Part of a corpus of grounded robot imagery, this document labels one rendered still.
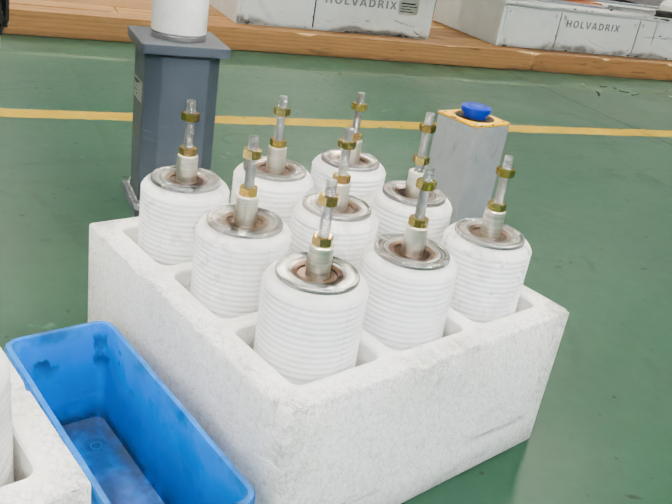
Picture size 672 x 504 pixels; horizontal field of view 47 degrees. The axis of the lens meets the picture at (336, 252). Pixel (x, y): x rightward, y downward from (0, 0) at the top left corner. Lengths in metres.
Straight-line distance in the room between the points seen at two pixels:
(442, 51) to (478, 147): 2.18
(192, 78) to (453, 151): 0.49
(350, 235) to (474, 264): 0.13
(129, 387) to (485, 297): 0.38
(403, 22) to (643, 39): 1.26
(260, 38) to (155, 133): 1.58
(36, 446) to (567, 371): 0.77
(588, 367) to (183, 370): 0.63
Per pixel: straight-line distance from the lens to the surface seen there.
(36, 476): 0.57
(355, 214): 0.81
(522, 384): 0.89
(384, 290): 0.73
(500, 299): 0.83
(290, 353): 0.67
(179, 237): 0.83
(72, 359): 0.84
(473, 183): 1.06
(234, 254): 0.73
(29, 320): 1.08
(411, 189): 0.90
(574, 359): 1.18
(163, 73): 1.31
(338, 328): 0.66
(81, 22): 2.74
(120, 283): 0.86
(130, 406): 0.82
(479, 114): 1.04
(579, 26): 3.66
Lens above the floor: 0.56
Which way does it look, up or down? 25 degrees down
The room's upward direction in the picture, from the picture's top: 9 degrees clockwise
